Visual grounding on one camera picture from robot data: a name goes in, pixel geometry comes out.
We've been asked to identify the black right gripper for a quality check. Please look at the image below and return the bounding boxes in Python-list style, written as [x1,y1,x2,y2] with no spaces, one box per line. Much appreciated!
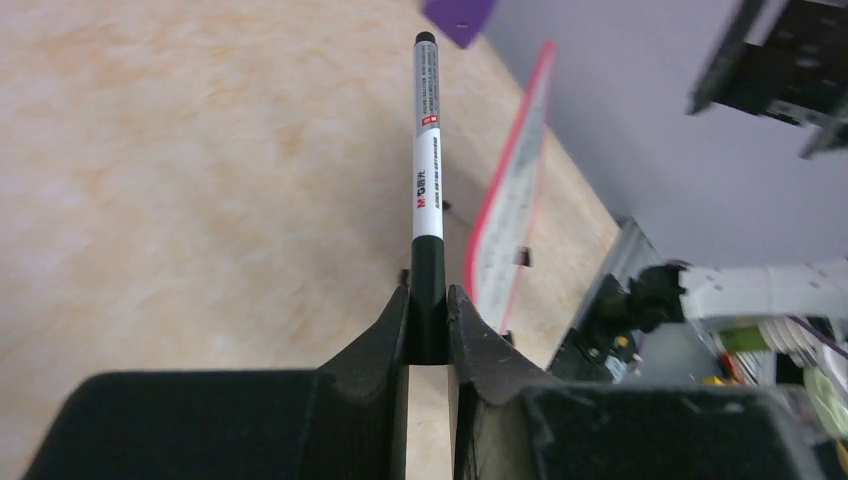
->
[687,0,847,159]

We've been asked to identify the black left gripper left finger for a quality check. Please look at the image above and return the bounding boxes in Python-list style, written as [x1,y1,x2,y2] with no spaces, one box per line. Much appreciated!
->
[25,287,409,479]

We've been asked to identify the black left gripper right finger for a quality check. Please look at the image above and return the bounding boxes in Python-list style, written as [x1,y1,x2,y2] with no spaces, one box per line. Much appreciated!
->
[447,285,824,479]

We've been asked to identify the black marker cap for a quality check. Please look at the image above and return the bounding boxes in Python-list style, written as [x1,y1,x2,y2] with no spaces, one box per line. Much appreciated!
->
[407,235,449,366]

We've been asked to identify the pink framed whiteboard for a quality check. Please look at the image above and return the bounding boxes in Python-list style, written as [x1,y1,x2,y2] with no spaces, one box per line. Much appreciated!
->
[464,41,556,335]

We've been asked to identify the silver whiteboard marker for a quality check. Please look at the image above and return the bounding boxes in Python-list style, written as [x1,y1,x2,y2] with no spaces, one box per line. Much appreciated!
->
[413,31,443,238]

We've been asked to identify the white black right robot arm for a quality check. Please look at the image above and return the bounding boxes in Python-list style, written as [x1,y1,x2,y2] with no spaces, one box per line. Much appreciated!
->
[624,1,847,330]

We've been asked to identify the black whiteboard clip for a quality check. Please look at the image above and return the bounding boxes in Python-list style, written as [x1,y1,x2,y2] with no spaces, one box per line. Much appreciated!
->
[517,246,532,268]

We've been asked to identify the purple marker holder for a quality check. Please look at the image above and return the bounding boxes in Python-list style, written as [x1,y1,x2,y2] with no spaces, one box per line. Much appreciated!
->
[422,0,497,49]

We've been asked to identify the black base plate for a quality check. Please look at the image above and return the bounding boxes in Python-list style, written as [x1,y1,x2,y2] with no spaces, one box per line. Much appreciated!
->
[547,274,640,384]

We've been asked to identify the aluminium frame rail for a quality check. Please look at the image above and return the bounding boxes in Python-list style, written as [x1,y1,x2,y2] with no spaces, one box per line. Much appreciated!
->
[598,218,664,291]

